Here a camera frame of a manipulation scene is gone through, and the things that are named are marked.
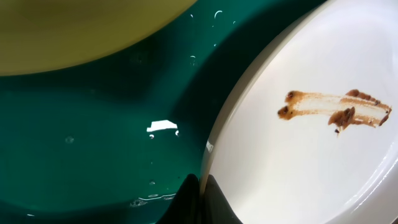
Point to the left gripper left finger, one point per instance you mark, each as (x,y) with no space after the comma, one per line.
(185,205)

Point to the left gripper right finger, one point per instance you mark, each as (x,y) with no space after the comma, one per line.
(215,208)

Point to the white plate front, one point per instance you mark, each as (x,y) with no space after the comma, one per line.
(309,132)

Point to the teal plastic tray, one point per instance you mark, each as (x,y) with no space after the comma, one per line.
(111,141)

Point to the yellow-green rimmed plate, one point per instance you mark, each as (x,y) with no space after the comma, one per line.
(44,35)

